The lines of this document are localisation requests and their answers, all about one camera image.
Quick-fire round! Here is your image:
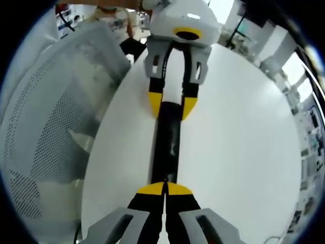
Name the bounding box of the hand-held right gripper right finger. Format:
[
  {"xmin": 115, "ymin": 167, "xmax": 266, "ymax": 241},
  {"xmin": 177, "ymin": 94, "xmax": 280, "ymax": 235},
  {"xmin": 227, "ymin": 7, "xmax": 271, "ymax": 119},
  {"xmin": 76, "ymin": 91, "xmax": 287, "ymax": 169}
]
[{"xmin": 165, "ymin": 181, "xmax": 244, "ymax": 244}]

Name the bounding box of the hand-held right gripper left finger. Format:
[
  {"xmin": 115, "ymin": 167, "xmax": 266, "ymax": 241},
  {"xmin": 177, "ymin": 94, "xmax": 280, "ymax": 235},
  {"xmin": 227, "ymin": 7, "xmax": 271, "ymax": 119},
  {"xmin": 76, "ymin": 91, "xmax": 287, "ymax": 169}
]
[{"xmin": 83, "ymin": 181, "xmax": 166, "ymax": 244}]

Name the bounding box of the black remote control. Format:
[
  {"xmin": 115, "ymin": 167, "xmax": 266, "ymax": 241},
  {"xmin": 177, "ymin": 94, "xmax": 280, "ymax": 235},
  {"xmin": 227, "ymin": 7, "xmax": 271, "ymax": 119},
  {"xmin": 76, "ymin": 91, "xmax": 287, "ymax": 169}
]
[{"xmin": 149, "ymin": 101, "xmax": 184, "ymax": 184}]

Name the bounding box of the black stand with dark panel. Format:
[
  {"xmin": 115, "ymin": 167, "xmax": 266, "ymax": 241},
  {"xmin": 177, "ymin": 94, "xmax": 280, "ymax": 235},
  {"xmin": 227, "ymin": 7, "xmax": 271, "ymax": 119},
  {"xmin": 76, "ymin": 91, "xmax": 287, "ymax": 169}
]
[{"xmin": 227, "ymin": 0, "xmax": 274, "ymax": 49}]

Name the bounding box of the white mesh chair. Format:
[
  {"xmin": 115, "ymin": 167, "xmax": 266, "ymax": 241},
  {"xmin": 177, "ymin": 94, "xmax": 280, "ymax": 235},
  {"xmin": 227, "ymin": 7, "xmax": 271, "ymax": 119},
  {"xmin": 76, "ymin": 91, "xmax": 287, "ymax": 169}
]
[{"xmin": 0, "ymin": 24, "xmax": 133, "ymax": 224}]

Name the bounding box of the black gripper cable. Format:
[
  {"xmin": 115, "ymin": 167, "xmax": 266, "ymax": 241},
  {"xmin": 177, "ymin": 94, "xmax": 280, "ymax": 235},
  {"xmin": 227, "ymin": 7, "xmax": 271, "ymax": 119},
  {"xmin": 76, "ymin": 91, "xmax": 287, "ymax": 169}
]
[{"xmin": 73, "ymin": 220, "xmax": 82, "ymax": 244}]

